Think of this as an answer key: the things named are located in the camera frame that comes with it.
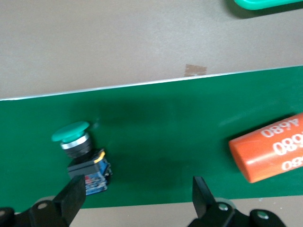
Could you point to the green mushroom push button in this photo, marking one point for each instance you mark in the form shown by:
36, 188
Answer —
80, 165

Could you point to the green plastic tray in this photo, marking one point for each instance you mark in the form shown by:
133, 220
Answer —
265, 3

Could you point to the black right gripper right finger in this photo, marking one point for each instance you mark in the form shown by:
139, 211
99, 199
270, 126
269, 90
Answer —
203, 205

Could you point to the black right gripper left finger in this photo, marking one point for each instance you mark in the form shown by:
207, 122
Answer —
68, 198

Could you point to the orange cylinder printed 4680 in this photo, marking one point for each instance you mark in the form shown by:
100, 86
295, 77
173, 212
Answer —
260, 153

